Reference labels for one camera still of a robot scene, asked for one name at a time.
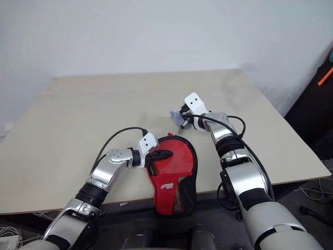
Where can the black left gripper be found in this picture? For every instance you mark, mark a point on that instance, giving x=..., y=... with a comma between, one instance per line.
x=151, y=166

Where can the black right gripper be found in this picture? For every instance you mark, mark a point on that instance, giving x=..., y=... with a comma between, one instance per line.
x=189, y=122

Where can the grey cloth piece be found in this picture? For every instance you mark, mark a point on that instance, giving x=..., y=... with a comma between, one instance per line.
x=175, y=117

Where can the red and black paddle case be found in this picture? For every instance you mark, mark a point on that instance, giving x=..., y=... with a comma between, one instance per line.
x=166, y=192

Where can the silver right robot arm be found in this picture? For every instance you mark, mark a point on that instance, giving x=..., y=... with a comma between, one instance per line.
x=247, y=182

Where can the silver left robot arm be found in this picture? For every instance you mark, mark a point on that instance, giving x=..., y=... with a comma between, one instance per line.
x=117, y=156

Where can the dark grey rounded shape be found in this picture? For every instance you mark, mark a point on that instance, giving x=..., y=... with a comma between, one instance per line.
x=204, y=238
x=140, y=239

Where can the black background panel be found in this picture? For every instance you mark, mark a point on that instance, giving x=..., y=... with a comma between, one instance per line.
x=312, y=117

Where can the orange tape strip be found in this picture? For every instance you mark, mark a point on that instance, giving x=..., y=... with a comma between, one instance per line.
x=323, y=79

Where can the black floor stand foot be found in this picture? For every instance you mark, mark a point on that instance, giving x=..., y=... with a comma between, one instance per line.
x=312, y=212

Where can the teal object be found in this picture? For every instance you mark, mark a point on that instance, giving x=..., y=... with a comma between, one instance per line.
x=331, y=56

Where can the white power strip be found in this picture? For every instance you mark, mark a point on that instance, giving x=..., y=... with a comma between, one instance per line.
x=9, y=242

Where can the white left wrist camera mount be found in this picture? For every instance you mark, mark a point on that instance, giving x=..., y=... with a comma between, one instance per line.
x=147, y=142

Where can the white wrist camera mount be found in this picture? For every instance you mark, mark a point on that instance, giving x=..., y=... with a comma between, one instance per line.
x=195, y=101
x=147, y=142

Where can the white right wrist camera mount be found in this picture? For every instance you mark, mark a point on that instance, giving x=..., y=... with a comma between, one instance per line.
x=195, y=101

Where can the black metal table frame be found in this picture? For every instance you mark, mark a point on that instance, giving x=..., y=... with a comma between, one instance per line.
x=238, y=214

